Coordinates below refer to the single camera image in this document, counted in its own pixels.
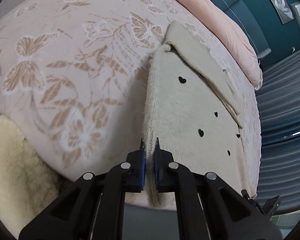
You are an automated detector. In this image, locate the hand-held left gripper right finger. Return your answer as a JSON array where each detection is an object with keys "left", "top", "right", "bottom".
[{"left": 152, "top": 137, "right": 283, "bottom": 240}]

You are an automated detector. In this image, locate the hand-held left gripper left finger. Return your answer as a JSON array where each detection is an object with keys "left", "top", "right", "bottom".
[{"left": 19, "top": 138, "right": 147, "bottom": 240}]

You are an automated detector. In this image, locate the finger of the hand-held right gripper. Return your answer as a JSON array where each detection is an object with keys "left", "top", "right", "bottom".
[
  {"left": 262, "top": 196, "right": 282, "bottom": 217},
  {"left": 241, "top": 189, "right": 259, "bottom": 209}
]

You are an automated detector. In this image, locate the cream sweater with black hearts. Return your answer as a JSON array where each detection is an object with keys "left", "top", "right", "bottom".
[{"left": 143, "top": 21, "right": 262, "bottom": 209}]

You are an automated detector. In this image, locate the grey striped rug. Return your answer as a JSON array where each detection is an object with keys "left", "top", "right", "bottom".
[{"left": 254, "top": 51, "right": 300, "bottom": 207}]

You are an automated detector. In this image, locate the pink butterfly print blanket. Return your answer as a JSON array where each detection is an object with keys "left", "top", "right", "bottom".
[{"left": 0, "top": 0, "right": 263, "bottom": 210}]

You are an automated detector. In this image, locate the cream fluffy blanket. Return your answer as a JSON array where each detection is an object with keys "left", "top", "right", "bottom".
[{"left": 0, "top": 115, "right": 63, "bottom": 232}]

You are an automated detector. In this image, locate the pink quilt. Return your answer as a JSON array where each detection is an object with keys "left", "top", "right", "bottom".
[{"left": 150, "top": 0, "right": 263, "bottom": 90}]

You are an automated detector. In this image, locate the teal padded headboard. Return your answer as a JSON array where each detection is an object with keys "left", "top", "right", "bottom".
[{"left": 207, "top": 0, "right": 271, "bottom": 58}]

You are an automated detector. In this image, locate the silver wall picture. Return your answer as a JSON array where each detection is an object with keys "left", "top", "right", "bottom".
[{"left": 256, "top": 0, "right": 294, "bottom": 25}]

